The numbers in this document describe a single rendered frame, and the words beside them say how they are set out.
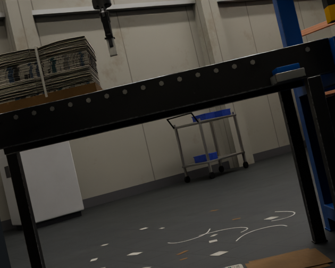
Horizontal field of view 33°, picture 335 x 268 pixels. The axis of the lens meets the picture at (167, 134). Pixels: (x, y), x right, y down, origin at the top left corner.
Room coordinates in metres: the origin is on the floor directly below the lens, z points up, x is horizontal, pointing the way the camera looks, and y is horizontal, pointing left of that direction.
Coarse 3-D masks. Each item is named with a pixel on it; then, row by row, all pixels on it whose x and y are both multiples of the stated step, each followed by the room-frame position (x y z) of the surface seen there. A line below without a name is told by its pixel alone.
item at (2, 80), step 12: (0, 60) 2.09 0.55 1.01; (12, 60) 2.08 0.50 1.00; (24, 60) 2.09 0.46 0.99; (0, 72) 2.08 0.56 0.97; (12, 72) 2.08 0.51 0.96; (24, 72) 2.08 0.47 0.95; (0, 84) 2.09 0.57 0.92; (12, 84) 2.08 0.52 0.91; (24, 84) 2.08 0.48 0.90; (0, 96) 2.08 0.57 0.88; (12, 96) 2.08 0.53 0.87; (24, 96) 2.08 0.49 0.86
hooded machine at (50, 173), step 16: (64, 144) 6.31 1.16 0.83; (0, 160) 6.37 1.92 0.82; (32, 160) 6.08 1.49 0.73; (48, 160) 6.18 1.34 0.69; (64, 160) 6.29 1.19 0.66; (32, 176) 6.06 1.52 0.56; (48, 176) 6.16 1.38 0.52; (64, 176) 6.26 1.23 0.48; (32, 192) 6.04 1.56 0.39; (48, 192) 6.14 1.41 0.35; (64, 192) 6.24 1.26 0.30; (80, 192) 6.36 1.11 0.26; (16, 208) 6.21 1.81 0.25; (32, 208) 6.01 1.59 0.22; (48, 208) 6.11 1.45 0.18; (64, 208) 6.22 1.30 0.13; (80, 208) 6.32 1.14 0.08; (16, 224) 6.33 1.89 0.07; (48, 224) 6.13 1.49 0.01
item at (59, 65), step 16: (48, 48) 2.09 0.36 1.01; (64, 48) 2.09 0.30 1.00; (80, 48) 2.09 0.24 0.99; (48, 64) 2.09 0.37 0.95; (64, 64) 2.08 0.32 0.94; (80, 64) 2.08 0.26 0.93; (96, 64) 2.36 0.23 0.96; (64, 80) 2.08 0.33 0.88; (80, 80) 2.08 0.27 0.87; (96, 80) 2.24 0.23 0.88
